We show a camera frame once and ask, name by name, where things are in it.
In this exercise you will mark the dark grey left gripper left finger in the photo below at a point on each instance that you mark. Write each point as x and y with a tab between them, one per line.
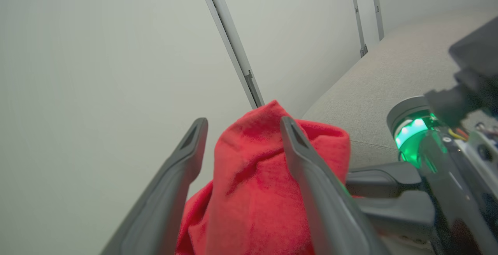
163	192

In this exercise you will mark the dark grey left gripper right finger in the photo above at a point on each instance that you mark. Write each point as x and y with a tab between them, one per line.
327	200

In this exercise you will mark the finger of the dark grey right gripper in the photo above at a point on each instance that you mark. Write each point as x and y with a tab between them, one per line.
385	179
404	216

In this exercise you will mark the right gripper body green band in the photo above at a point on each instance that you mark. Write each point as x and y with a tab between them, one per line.
459	185

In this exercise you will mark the red cloth garment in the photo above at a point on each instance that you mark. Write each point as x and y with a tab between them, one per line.
253	185

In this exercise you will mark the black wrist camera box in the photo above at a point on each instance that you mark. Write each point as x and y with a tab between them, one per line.
474	72

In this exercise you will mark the wide grey metal wall post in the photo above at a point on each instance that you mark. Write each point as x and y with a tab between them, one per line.
229	37

